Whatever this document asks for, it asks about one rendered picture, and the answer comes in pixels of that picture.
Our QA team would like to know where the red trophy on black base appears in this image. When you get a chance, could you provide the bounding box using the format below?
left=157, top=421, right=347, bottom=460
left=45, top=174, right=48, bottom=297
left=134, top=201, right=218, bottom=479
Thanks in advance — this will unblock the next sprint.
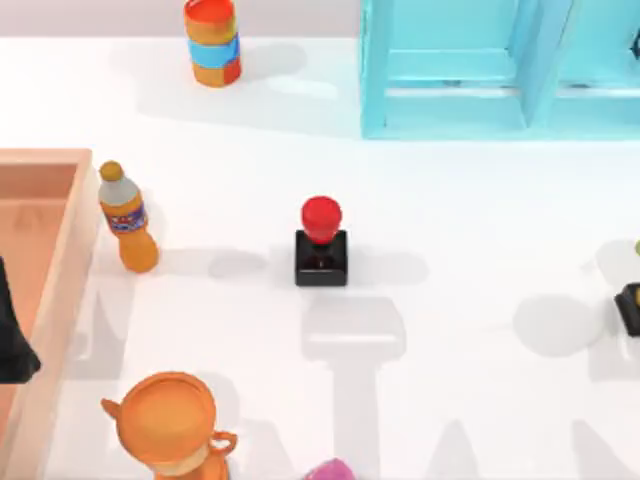
left=294, top=195, right=350, bottom=288

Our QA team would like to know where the orange soda bottle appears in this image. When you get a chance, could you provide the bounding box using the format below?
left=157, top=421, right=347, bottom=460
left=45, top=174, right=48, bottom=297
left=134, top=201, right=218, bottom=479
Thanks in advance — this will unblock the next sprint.
left=98, top=160, right=160, bottom=274

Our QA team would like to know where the light blue rack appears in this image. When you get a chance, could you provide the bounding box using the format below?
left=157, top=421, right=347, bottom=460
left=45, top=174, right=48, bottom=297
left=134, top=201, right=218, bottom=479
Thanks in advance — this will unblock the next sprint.
left=359, top=0, right=640, bottom=141

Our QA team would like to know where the orange and blue can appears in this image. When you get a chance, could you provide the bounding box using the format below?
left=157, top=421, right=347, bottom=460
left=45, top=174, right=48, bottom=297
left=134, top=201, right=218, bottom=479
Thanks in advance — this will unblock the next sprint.
left=182, top=0, right=245, bottom=89

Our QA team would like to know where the pink object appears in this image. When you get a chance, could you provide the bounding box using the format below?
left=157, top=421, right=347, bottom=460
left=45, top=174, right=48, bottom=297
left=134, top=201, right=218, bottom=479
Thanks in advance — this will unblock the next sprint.
left=305, top=457, right=357, bottom=480

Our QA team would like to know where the orange trophy cup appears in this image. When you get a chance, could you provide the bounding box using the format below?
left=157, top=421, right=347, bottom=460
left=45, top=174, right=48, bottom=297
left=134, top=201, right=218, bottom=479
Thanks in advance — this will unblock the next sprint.
left=100, top=370, right=239, bottom=480

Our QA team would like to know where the salmon shallow box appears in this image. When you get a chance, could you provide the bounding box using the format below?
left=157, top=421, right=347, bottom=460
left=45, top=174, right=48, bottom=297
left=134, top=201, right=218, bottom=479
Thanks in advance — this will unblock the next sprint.
left=0, top=148, right=94, bottom=480

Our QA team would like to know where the yellow trophy on black base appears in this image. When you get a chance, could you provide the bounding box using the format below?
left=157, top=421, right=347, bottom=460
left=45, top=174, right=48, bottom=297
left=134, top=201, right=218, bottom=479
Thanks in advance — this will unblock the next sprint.
left=614, top=239, right=640, bottom=336

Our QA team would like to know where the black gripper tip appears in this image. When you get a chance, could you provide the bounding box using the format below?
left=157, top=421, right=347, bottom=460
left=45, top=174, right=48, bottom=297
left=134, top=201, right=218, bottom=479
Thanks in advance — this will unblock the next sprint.
left=0, top=255, right=42, bottom=385

